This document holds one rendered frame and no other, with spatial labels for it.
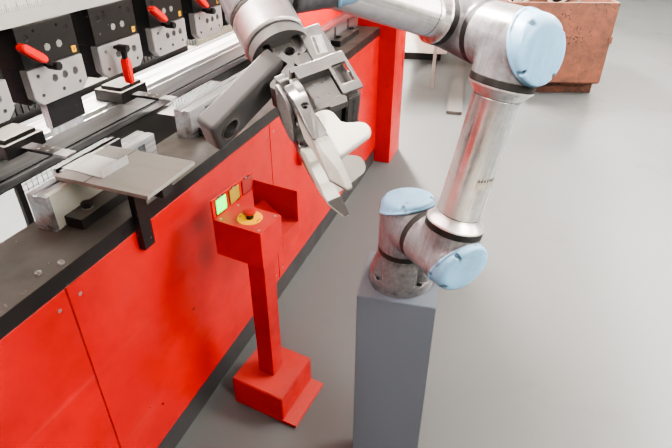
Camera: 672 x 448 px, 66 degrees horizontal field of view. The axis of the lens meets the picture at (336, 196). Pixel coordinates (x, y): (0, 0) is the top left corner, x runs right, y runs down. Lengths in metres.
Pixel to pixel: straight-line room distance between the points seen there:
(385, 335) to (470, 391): 0.85
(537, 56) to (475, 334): 1.54
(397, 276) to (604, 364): 1.31
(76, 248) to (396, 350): 0.78
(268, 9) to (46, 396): 1.02
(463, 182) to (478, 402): 1.21
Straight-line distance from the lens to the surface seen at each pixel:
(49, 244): 1.36
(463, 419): 2.00
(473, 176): 0.98
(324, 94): 0.55
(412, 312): 1.21
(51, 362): 1.34
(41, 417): 1.39
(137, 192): 1.22
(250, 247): 1.46
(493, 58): 0.92
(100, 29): 1.40
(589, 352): 2.36
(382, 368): 1.36
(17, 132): 1.58
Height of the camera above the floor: 1.58
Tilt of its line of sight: 31 degrees down
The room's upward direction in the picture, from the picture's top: straight up
